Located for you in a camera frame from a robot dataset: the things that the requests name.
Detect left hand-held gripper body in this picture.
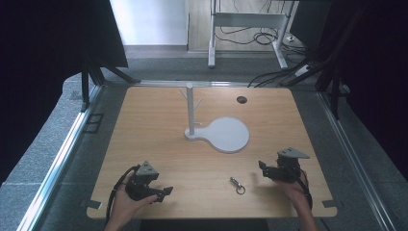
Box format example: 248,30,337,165
124,160,161,202

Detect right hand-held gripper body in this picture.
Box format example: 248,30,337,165
270,146,311,184

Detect person's right hand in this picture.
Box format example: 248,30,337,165
273,169,310,210

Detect person's left hand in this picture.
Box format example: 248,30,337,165
110,181,159,226

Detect white tree-shaped hanger stand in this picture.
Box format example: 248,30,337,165
178,83,251,154

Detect white power strip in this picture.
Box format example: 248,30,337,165
293,64,312,78

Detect black tripod stand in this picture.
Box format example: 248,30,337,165
278,0,370,120
80,56,141,114

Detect dark curtain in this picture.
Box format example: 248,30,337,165
0,0,129,187
290,0,408,182

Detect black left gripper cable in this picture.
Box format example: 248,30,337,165
105,165,142,226

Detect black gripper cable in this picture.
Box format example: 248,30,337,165
287,163,314,211
105,165,142,226

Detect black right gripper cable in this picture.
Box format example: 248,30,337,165
287,163,314,211

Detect silver metal keychain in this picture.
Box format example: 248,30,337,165
229,176,247,195

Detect aluminium rail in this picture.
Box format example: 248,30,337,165
15,84,104,231
129,80,254,89
316,90,398,231

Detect black floor cables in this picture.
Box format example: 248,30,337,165
214,25,321,89

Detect white metal desk frame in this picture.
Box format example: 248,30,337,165
207,0,296,70

